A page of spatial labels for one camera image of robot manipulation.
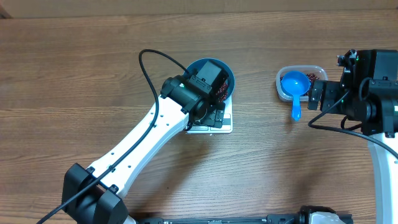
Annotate red beans in bowl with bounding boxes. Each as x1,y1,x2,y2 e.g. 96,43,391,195
216,80,228,102

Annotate blue plastic measuring scoop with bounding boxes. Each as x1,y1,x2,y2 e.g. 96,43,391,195
281,71,311,121

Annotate white digital kitchen scale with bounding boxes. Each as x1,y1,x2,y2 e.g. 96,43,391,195
187,96,233,134

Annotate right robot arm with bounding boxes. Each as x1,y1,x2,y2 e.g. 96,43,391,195
308,49,397,223

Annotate clear plastic container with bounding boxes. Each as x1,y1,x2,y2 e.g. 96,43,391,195
275,65,328,102

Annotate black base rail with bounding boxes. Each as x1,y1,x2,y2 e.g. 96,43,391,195
136,205,354,224

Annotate teal blue bowl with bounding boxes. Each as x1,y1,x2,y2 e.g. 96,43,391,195
183,58,236,97

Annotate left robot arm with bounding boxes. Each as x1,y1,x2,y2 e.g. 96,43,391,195
62,75,234,224

